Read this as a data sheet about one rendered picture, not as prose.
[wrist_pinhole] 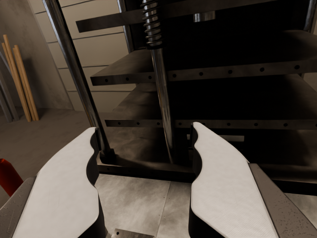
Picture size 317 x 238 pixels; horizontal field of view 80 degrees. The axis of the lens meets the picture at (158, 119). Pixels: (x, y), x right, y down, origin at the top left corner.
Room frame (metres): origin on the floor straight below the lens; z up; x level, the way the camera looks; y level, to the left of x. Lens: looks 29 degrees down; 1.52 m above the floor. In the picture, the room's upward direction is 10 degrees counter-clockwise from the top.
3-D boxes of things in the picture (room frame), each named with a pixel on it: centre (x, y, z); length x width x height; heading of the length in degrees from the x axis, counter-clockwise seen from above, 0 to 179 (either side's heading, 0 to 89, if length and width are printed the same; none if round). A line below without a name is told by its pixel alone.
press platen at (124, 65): (1.13, -0.34, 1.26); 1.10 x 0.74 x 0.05; 70
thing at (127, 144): (1.08, -0.32, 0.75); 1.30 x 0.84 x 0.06; 70
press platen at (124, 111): (1.13, -0.34, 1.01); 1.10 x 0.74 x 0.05; 70
